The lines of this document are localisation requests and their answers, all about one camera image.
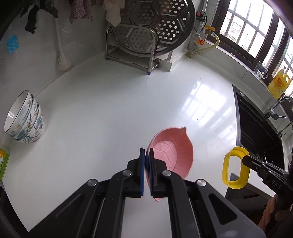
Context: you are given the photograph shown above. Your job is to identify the person's right hand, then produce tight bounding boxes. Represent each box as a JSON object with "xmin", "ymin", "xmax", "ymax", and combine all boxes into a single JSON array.
[{"xmin": 258, "ymin": 194, "xmax": 290, "ymax": 231}]

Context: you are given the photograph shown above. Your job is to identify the black kitchen sink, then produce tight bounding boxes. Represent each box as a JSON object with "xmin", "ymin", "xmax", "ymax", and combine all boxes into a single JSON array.
[{"xmin": 232, "ymin": 86, "xmax": 285, "ymax": 169}]

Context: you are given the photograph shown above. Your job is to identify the yellow oil jug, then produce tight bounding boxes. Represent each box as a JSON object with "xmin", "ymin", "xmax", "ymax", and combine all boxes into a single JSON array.
[{"xmin": 268, "ymin": 69, "xmax": 291, "ymax": 99}]

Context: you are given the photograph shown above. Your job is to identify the perforated steel steamer tray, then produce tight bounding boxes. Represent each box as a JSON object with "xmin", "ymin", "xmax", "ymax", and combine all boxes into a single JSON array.
[{"xmin": 120, "ymin": 0, "xmax": 195, "ymax": 57}]

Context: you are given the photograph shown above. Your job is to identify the gas valve with orange knob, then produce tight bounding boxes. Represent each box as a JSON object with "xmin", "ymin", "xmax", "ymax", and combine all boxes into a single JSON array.
[{"xmin": 194, "ymin": 10, "xmax": 207, "ymax": 52}]

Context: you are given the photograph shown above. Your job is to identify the blue silicone brush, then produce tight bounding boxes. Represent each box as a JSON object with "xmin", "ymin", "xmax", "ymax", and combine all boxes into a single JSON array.
[{"xmin": 6, "ymin": 35, "xmax": 19, "ymax": 54}]

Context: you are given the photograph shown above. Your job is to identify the yellow plastic ring lid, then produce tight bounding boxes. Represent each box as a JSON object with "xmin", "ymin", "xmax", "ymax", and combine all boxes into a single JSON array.
[{"xmin": 222, "ymin": 146, "xmax": 250, "ymax": 189}]

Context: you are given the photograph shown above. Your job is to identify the dark blue mug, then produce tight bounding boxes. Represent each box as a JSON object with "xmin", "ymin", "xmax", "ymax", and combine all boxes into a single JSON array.
[{"xmin": 253, "ymin": 62, "xmax": 268, "ymax": 79}]

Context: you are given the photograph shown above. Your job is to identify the chrome sink faucet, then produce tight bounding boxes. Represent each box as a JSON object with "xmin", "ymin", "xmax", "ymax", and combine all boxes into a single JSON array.
[{"xmin": 263, "ymin": 95, "xmax": 293, "ymax": 138}]

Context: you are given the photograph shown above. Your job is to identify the steel dish rack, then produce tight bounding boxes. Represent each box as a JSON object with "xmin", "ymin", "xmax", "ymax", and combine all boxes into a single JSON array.
[{"xmin": 105, "ymin": 24, "xmax": 160, "ymax": 75}]

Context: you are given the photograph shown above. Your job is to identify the yellow seasoning pouch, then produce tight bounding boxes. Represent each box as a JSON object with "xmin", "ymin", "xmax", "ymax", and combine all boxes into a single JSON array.
[{"xmin": 0, "ymin": 148, "xmax": 10, "ymax": 181}]

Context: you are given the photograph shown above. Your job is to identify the pink hanging cloth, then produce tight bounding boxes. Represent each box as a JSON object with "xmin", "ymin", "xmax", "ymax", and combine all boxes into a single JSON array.
[{"xmin": 68, "ymin": 0, "xmax": 92, "ymax": 24}]

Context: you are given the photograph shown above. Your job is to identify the white bottle brush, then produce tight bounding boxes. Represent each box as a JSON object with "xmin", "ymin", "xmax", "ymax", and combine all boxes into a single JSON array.
[{"xmin": 54, "ymin": 18, "xmax": 71, "ymax": 71}]

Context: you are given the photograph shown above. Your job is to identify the dark hanging rag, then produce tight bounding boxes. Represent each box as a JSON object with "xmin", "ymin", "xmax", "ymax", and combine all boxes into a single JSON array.
[{"xmin": 20, "ymin": 0, "xmax": 58, "ymax": 34}]

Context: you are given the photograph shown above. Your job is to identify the yellow gas hose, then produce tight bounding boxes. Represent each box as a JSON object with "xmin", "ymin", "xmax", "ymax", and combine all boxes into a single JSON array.
[{"xmin": 186, "ymin": 25, "xmax": 221, "ymax": 58}]

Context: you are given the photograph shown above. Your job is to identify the pink leaf shaped dish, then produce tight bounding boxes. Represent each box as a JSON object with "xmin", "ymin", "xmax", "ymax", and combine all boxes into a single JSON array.
[{"xmin": 145, "ymin": 126, "xmax": 194, "ymax": 202}]

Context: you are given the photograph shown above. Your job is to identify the stacked floral ceramic bowls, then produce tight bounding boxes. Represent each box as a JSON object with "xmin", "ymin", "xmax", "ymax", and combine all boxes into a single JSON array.
[{"xmin": 4, "ymin": 90, "xmax": 44, "ymax": 144}]

